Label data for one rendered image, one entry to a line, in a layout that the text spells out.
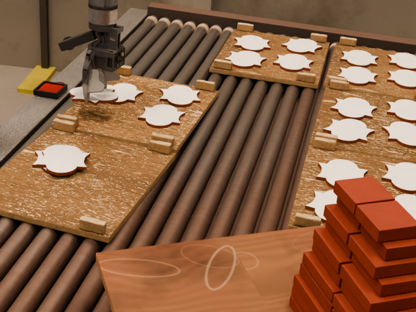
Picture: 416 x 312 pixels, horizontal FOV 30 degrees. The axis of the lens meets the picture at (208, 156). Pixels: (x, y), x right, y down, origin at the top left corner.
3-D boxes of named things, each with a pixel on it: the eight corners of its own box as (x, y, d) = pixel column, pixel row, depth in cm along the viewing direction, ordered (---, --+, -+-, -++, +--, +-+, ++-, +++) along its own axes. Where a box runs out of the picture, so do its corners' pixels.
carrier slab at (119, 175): (-37, 206, 171) (-38, 200, 170) (52, 130, 206) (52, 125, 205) (109, 243, 163) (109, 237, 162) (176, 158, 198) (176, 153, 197)
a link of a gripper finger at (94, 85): (98, 106, 201) (106, 70, 200) (77, 101, 202) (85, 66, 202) (103, 107, 204) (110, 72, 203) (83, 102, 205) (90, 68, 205)
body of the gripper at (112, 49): (112, 75, 201) (114, 30, 195) (82, 69, 203) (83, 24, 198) (125, 67, 207) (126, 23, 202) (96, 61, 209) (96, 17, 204)
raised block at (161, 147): (147, 150, 197) (148, 140, 196) (150, 147, 198) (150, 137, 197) (169, 155, 195) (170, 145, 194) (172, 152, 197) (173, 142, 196)
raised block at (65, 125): (52, 129, 203) (52, 119, 202) (56, 126, 205) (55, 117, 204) (72, 134, 202) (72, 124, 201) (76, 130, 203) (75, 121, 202)
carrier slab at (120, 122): (51, 129, 207) (51, 124, 206) (110, 75, 242) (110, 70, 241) (176, 155, 199) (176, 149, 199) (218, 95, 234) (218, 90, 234)
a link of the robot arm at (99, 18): (83, 7, 196) (97, 0, 203) (82, 25, 198) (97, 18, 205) (109, 12, 194) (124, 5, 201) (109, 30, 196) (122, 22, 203)
